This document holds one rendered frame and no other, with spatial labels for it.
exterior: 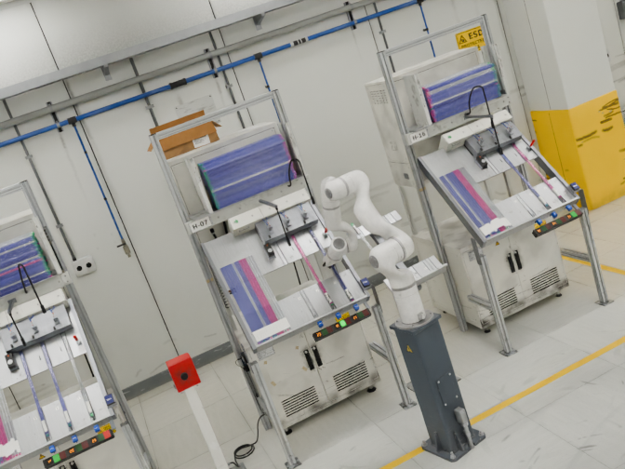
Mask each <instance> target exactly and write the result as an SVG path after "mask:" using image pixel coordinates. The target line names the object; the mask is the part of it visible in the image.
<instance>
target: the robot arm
mask: <svg viewBox="0 0 625 469"><path fill-rule="evenodd" d="M320 192H321V198H322V205H323V211H324V217H325V224H326V229H327V230H329V231H343V232H346V233H347V235H348V237H347V238H345V239H344V238H342V237H339V236H337V237H335V238H333V239H332V241H331V243H330V246H329V249H328V252H327V254H326V255H325V257H324V258H323V262H324V264H323V267H329V269H331V265H333V266H335V264H336V263H338V262H340V261H341V260H342V258H343V255H344V254H346V253H349V252H352V251H355V250H357V249H358V240H357V234H356V232H355V231H354V229H353V228H352V227H351V225H350V224H348V223H346V222H344V221H342V219H341V211H340V202H339V200H340V199H342V198H344V197H346V196H348V195H350V194H354V195H355V197H356V201H355V204H354V209H353V211H354V215H355V216H356V218H357V219H358V221H359V222H360V223H361V224H362V225H363V227H364V228H365V229H366V230H367V231H369V232H370V233H371V234H373V235H380V236H382V237H384V238H385V239H386V241H384V242H382V243H381V244H379V245H377V246H375V247H374V248H373V249H372V250H371V251H370V253H369V261H370V264H371V266H372V267H373V268H374V269H375V270H377V271H378V272H380V273H382V274H383V275H385V276H386V277H387V279H388V281H389V283H390V286H391V289H392V294H393V296H394V299H395V302H396V305H397V308H398V311H399V314H400V317H398V318H397V320H396V321H395V326H396V327H397V328H399V329H413V328H419V327H422V326H424V325H426V324H428V323H429V322H430V321H431V320H432V319H433V312H432V311H431V310H428V309H424V307H423V304H422V301H421V298H420V295H419V290H418V287H417V284H416V280H415V277H414V276H413V274H412V272H411V271H410V270H408V269H397V268H396V266H395V265H396V264H397V263H399V262H400V261H403V260H405V259H406V258H408V257H409V256H410V255H411V254H412V253H413V251H414V243H413V241H412V239H411V238H410V237H409V236H408V235H407V234H406V233H404V232H403V231H401V230H400V229H398V228H396V227H394V226H393V225H391V224H389V223H388V222H386V221H385V220H384V219H383V218H382V217H381V216H380V214H379V212H378V211H377V210H376V208H375V207H374V205H373V204H372V202H371V200H370V196H369V179H368V177H367V175H366V174H365V173H364V172H363V171H361V170H354V171H351V172H349V173H346V174H344V175H342V176H340V177H338V178H335V177H327V178H325V179H323V181H322V182H321V186H320Z"/></svg>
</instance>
